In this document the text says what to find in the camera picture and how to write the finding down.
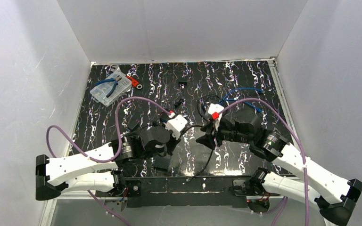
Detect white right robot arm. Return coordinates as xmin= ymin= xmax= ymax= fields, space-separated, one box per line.
xmin=197 ymin=104 xmax=362 ymax=226

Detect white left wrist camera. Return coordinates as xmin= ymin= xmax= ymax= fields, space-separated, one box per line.
xmin=165 ymin=112 xmax=188 ymax=139

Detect grey ribbed network switch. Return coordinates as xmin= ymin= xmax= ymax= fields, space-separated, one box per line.
xmin=152 ymin=155 xmax=172 ymax=172

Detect small black clip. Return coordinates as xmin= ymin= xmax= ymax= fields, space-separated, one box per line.
xmin=173 ymin=98 xmax=184 ymax=108

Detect small black connector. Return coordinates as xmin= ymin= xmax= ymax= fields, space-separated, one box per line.
xmin=178 ymin=80 xmax=189 ymax=87

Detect black ethernet cable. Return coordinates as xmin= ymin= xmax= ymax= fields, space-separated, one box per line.
xmin=197 ymin=94 xmax=224 ymax=122

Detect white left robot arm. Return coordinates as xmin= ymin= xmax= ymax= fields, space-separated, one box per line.
xmin=35 ymin=126 xmax=181 ymax=201

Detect clear plastic parts box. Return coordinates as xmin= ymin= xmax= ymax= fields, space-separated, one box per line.
xmin=90 ymin=70 xmax=132 ymax=107

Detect black base bar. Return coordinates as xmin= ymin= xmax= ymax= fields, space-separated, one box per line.
xmin=125 ymin=176 xmax=257 ymax=208

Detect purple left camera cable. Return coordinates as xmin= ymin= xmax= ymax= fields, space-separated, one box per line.
xmin=46 ymin=97 xmax=173 ymax=226

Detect red black tool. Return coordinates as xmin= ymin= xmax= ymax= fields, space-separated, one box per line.
xmin=126 ymin=76 xmax=143 ymax=90

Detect blue handled pliers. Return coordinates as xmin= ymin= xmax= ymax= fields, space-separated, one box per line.
xmin=95 ymin=76 xmax=122 ymax=98

